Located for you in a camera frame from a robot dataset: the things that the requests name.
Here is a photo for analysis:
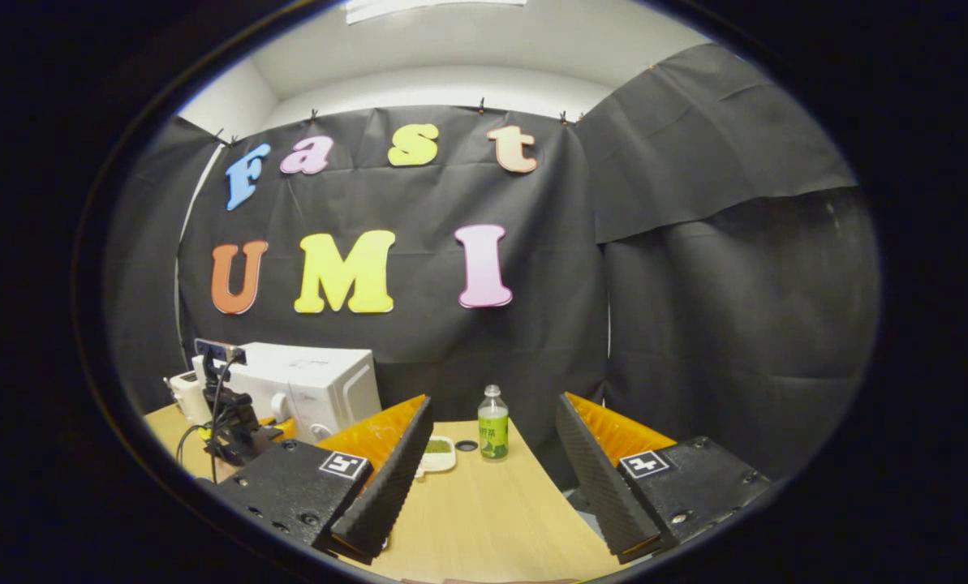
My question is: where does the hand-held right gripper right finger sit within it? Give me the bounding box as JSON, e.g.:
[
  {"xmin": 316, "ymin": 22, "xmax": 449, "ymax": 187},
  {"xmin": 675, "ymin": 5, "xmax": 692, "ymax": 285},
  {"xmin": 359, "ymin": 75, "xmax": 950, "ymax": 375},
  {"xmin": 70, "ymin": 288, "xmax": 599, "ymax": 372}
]
[{"xmin": 554, "ymin": 392, "xmax": 774, "ymax": 567}]

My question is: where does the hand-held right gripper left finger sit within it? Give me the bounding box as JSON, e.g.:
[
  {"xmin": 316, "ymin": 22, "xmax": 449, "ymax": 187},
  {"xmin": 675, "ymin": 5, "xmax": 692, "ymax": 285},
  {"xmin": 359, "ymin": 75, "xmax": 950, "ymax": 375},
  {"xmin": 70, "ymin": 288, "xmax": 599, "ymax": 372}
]
[{"xmin": 198, "ymin": 394, "xmax": 436, "ymax": 566}]

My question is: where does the white microwave oven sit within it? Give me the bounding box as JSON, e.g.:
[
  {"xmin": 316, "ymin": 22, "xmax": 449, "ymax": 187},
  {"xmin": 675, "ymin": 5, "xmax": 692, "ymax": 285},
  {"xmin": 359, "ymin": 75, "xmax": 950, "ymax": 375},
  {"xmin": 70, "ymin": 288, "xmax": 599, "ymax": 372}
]
[{"xmin": 196, "ymin": 341, "xmax": 383, "ymax": 444}]

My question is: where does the white toaster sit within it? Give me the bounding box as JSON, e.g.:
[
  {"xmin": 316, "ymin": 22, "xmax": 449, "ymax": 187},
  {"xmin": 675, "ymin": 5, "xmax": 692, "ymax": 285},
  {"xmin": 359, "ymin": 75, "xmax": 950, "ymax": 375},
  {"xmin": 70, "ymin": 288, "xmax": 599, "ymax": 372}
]
[{"xmin": 167, "ymin": 371, "xmax": 209, "ymax": 427}]

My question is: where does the white divided dish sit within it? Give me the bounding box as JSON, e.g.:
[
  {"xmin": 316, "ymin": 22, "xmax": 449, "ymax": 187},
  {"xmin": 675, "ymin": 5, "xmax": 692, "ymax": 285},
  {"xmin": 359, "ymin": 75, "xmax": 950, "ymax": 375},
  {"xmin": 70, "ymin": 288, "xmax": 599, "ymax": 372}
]
[{"xmin": 415, "ymin": 436, "xmax": 458, "ymax": 477}]

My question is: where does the green label drink bottle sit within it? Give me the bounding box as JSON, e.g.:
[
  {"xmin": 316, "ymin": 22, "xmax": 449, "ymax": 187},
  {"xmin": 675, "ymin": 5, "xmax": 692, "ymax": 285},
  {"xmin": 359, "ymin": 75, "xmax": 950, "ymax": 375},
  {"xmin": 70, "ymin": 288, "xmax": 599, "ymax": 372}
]
[{"xmin": 478, "ymin": 384, "xmax": 510, "ymax": 461}]

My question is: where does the ceiling light panel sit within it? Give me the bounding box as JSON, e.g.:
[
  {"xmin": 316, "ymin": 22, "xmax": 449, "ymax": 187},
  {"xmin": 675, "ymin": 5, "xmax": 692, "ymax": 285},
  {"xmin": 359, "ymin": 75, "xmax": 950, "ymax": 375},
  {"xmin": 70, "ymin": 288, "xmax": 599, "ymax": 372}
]
[{"xmin": 346, "ymin": 0, "xmax": 527, "ymax": 24}]

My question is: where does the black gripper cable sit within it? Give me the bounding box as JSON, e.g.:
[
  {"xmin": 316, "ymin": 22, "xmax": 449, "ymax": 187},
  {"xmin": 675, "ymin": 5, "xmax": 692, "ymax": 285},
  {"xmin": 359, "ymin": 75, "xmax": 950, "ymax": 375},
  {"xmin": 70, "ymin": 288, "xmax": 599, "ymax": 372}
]
[{"xmin": 175, "ymin": 355, "xmax": 237, "ymax": 485}]

